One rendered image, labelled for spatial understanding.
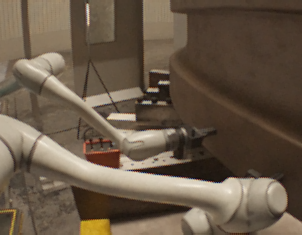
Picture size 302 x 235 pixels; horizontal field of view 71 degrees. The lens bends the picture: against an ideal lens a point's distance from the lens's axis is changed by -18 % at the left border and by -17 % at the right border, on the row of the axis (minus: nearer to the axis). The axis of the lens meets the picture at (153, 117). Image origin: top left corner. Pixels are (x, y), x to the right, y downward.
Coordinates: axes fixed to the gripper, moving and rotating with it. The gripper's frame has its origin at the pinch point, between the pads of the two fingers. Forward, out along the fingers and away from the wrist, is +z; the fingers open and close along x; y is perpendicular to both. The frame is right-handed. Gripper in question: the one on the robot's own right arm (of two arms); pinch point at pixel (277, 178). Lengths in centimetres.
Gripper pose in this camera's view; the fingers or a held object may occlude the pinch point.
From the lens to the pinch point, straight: 85.9
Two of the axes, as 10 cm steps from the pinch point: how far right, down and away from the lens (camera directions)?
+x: 4.9, 3.3, -8.1
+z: 8.7, -2.0, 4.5
